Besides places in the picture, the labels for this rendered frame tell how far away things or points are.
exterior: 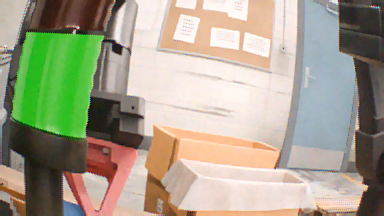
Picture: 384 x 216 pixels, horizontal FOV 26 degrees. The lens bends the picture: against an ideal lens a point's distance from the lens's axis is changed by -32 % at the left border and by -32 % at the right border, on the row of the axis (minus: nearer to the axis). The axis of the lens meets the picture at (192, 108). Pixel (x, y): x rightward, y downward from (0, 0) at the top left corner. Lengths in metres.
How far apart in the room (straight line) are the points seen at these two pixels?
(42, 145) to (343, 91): 11.48
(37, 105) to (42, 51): 0.02
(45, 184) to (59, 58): 0.05
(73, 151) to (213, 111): 11.14
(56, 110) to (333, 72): 11.42
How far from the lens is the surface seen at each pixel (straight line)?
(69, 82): 0.33
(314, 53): 11.65
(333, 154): 11.82
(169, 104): 11.42
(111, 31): 0.82
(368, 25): 0.51
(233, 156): 4.64
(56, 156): 0.33
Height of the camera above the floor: 1.08
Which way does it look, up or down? 3 degrees down
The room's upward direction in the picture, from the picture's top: 10 degrees clockwise
